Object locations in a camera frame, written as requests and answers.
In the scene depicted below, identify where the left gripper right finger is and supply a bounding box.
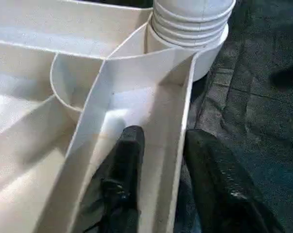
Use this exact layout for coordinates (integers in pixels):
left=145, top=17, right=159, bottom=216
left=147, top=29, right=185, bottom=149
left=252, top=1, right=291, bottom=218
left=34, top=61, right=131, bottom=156
left=185, top=128, right=285, bottom=233

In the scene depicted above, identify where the black work mat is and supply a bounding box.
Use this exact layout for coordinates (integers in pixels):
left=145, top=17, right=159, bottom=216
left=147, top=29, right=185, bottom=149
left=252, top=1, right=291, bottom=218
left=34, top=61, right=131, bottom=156
left=182, top=0, right=293, bottom=233

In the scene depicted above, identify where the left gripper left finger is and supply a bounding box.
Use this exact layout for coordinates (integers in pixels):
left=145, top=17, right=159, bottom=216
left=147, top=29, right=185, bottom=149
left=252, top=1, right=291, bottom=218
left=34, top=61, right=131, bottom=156
left=87, top=125, right=145, bottom=233

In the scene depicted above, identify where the white plastic table top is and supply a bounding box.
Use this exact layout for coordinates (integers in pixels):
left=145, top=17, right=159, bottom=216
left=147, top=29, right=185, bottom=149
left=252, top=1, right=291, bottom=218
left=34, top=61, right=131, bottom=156
left=0, top=0, right=229, bottom=233

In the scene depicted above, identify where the white plastic table leg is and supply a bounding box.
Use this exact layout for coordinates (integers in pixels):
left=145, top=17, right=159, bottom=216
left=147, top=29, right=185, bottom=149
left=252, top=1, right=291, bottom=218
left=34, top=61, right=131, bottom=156
left=150, top=0, right=236, bottom=48

